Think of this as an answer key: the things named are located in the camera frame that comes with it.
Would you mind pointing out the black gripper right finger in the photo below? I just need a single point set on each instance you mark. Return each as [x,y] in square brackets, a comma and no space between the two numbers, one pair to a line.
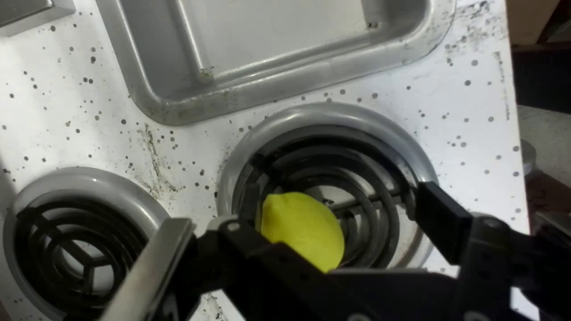
[491,259]

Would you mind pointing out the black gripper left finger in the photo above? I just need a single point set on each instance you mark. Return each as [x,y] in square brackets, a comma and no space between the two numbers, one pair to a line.
[262,280]

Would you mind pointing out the yellow toy lemon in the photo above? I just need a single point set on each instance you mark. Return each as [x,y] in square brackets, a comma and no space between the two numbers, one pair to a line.
[305,225]

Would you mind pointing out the front right stove burner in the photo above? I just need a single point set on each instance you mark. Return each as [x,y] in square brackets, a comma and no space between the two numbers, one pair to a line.
[359,163]

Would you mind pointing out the stove burner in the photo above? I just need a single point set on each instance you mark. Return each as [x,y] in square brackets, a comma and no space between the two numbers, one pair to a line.
[359,163]
[70,239]

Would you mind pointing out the back right stove burner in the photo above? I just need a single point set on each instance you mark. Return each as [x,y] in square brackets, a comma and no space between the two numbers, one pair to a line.
[70,239]

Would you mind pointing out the grey toy sink basin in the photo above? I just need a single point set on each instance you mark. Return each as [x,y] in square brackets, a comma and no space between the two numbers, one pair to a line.
[185,61]

